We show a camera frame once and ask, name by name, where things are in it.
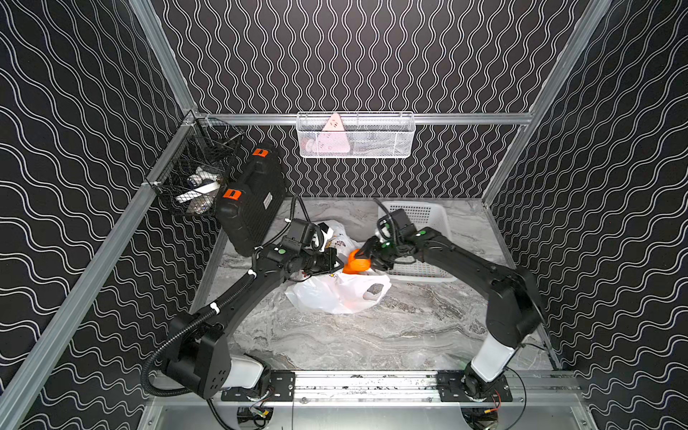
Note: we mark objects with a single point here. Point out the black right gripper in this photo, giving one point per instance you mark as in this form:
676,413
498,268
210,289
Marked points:
369,251

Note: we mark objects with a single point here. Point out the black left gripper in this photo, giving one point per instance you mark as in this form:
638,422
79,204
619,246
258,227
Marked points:
327,261

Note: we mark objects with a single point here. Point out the orange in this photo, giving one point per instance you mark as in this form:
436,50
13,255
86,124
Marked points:
357,264

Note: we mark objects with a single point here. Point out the white printed plastic bag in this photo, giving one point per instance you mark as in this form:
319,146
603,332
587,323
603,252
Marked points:
339,293

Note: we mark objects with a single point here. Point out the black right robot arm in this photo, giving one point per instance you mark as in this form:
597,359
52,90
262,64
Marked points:
513,304

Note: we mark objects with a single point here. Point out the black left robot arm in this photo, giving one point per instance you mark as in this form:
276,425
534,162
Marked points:
195,357

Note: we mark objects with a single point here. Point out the white perforated plastic basket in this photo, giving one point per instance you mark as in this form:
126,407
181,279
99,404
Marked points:
431,221

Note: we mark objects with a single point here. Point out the black tool case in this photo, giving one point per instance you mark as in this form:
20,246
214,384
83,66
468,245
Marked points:
247,207

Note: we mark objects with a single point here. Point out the pink triangle item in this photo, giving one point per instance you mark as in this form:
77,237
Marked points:
333,138

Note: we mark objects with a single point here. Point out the clear wall shelf basket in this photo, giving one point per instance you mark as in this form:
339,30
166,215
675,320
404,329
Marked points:
372,134

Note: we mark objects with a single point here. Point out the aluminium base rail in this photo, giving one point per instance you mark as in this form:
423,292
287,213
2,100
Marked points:
409,388

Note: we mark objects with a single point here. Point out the white rolls in wire basket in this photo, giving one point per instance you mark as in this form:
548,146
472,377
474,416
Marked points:
203,187

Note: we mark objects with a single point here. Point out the black wire wall basket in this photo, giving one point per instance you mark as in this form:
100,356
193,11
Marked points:
209,142

